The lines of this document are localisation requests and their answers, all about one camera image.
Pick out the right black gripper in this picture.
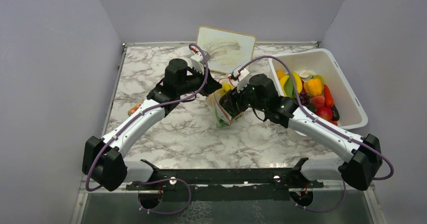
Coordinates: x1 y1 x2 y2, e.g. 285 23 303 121
224 78 267 115

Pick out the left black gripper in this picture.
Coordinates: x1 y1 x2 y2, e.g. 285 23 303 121
177 64 222 97

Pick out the yellow banana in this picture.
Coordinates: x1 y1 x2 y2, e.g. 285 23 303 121
221 82 233 95
279 71 303 97

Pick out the clear zip top bag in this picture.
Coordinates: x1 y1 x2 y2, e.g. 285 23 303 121
205 77 243 129

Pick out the green lettuce head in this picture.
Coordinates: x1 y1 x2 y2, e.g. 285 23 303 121
216 114 230 129

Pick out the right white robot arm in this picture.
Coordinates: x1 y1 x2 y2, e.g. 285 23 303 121
219 74 383 191

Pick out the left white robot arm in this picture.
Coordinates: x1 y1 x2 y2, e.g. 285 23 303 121
82 58 222 192

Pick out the green leaf vegetable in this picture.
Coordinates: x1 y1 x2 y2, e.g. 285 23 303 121
283 78 295 98

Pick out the dark grapes bunch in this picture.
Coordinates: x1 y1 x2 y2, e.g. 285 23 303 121
299 92 311 107

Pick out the white garlic bulb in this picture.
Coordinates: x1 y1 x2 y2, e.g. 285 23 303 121
297 70 316 79

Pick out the orange snack packet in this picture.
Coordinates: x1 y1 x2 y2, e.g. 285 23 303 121
127 102 142 116

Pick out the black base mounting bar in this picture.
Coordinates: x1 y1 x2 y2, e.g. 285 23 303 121
126 159 324 202

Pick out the yellow bell pepper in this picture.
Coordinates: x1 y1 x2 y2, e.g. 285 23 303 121
304 79 324 97

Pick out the pink peach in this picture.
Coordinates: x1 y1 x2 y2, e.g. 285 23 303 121
311 95 325 109

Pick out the red apple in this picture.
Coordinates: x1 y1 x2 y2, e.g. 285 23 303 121
315 106 333 121

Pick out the red chili pepper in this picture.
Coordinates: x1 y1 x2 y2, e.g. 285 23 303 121
323 84 334 108

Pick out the white plastic bin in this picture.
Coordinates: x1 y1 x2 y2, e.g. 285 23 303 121
275 48 368 130

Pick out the dark eggplant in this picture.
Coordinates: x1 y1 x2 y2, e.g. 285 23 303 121
331 105 340 121

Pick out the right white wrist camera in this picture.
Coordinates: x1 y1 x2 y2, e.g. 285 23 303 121
228 66 250 93

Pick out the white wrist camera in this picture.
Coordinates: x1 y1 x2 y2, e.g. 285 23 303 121
189 51 210 75
228 66 250 93

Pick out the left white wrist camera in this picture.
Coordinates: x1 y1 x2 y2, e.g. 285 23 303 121
189 51 210 75

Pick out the small whiteboard with wood frame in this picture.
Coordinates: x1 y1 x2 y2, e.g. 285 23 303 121
196 26 257 73

